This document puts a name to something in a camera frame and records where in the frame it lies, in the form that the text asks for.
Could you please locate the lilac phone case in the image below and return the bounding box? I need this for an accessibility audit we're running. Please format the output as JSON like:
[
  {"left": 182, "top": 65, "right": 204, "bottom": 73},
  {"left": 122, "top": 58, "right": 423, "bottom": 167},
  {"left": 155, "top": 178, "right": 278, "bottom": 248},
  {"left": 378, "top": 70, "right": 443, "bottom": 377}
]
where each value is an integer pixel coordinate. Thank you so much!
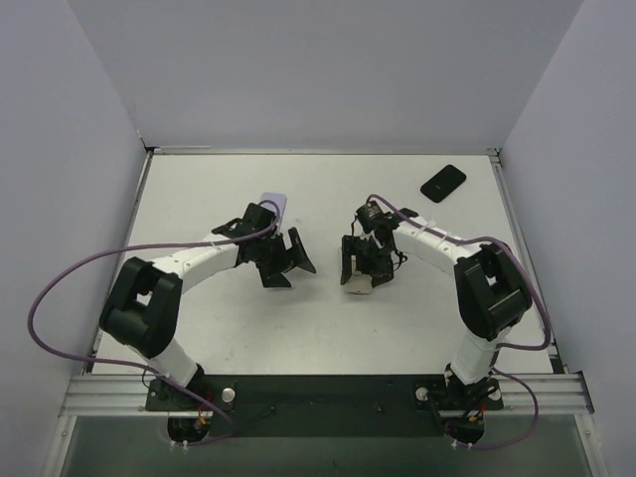
[{"left": 259, "top": 192, "right": 287, "bottom": 229}]

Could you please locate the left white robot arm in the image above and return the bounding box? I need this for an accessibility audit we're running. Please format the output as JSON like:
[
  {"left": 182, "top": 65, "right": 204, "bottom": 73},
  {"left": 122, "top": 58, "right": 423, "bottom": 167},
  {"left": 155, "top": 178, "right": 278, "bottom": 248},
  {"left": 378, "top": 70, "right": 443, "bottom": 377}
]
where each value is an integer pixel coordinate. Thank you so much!
[{"left": 99, "top": 200, "right": 316, "bottom": 409}]

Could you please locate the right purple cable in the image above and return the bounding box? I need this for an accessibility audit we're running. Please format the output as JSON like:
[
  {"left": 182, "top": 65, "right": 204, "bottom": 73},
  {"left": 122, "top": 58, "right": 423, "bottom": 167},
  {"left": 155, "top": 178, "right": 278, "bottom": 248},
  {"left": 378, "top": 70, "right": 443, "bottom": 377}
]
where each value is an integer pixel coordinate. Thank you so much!
[{"left": 367, "top": 196, "right": 553, "bottom": 452}]

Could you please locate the beige phone case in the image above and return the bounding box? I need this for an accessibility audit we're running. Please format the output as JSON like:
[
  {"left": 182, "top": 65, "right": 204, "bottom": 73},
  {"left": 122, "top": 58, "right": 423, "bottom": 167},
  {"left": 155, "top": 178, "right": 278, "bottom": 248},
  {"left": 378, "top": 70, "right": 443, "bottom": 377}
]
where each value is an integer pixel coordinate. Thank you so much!
[{"left": 341, "top": 267, "right": 373, "bottom": 295}]

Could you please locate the purple cable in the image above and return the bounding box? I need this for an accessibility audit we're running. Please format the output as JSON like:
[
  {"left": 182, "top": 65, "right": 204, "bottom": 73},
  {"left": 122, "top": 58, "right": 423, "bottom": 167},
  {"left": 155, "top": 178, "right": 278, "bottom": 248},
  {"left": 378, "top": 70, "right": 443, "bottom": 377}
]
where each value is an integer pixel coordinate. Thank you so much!
[
  {"left": 367, "top": 196, "right": 553, "bottom": 452},
  {"left": 28, "top": 199, "right": 282, "bottom": 446}
]

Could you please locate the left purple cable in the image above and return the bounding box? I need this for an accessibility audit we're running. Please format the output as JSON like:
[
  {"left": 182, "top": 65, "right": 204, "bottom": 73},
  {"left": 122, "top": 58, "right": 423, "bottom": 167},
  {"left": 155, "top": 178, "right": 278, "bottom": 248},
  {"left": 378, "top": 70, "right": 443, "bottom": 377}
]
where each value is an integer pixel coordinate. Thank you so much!
[{"left": 28, "top": 199, "right": 282, "bottom": 446}]

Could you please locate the aluminium front rail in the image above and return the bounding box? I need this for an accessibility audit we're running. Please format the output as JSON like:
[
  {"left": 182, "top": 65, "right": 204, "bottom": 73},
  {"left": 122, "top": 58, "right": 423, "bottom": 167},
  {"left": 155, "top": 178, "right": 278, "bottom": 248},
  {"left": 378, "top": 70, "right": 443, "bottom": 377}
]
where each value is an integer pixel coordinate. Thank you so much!
[{"left": 59, "top": 374, "right": 594, "bottom": 417}]

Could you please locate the black phone case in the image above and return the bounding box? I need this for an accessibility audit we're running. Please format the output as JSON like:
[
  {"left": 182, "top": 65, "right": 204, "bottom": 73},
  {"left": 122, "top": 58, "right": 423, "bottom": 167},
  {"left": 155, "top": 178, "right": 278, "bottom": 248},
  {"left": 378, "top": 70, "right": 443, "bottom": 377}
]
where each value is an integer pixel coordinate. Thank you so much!
[{"left": 420, "top": 164, "right": 467, "bottom": 204}]

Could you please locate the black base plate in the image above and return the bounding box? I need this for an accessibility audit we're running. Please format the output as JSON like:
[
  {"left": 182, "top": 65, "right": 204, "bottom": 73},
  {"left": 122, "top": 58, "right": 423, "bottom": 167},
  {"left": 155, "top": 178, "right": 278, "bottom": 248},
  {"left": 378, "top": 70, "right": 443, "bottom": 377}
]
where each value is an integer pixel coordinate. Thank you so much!
[{"left": 145, "top": 375, "right": 504, "bottom": 439}]

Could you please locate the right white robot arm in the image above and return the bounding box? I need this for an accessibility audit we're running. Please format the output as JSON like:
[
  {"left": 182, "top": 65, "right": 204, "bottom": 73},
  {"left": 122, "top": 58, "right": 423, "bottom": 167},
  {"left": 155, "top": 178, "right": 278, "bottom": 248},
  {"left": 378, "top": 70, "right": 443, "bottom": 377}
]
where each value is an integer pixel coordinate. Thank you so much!
[{"left": 340, "top": 201, "right": 533, "bottom": 390}]

